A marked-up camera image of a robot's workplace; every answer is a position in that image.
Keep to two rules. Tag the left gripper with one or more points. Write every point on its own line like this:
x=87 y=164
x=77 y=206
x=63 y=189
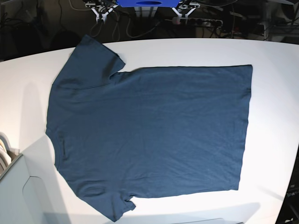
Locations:
x=183 y=10

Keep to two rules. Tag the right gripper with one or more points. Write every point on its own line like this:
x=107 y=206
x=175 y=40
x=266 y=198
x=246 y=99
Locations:
x=101 y=8

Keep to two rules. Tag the dark blue T-shirt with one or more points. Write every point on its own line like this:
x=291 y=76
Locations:
x=149 y=133

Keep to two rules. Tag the white power strip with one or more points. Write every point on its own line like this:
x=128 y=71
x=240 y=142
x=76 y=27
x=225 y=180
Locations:
x=198 y=22

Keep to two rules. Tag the blue box on stand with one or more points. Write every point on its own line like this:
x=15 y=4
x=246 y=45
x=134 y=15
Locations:
x=148 y=3

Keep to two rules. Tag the grey bin at left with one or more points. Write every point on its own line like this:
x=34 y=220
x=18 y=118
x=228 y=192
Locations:
x=29 y=189

